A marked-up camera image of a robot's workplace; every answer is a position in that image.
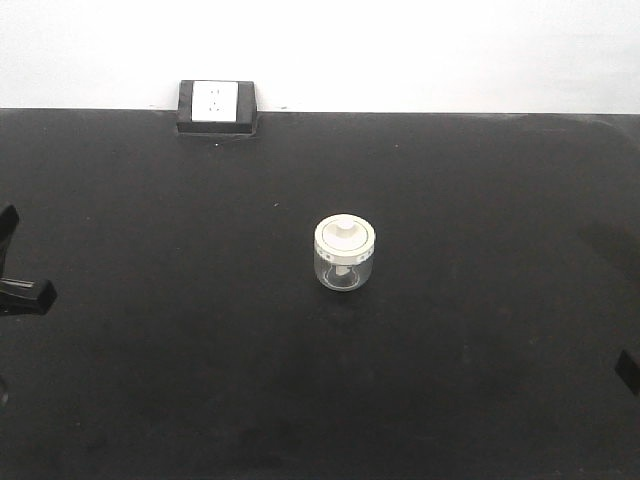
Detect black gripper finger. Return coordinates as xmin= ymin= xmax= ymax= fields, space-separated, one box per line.
xmin=614 ymin=350 xmax=640 ymax=396
xmin=1 ymin=278 xmax=57 ymax=316
xmin=0 ymin=204 xmax=20 ymax=274

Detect glass jar with white lid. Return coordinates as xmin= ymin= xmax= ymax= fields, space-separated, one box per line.
xmin=314 ymin=213 xmax=376 ymax=292

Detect black white power socket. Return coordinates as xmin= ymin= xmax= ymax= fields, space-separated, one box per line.
xmin=176 ymin=80 xmax=258 ymax=135

